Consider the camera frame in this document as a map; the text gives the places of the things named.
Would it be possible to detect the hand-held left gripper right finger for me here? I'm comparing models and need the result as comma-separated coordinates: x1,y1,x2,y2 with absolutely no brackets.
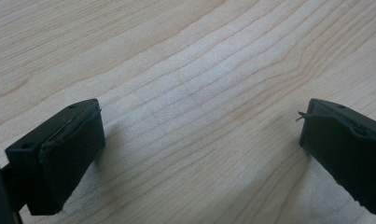
296,98,376,217

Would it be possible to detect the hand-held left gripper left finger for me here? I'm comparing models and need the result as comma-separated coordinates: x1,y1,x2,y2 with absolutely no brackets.
4,98,106,217

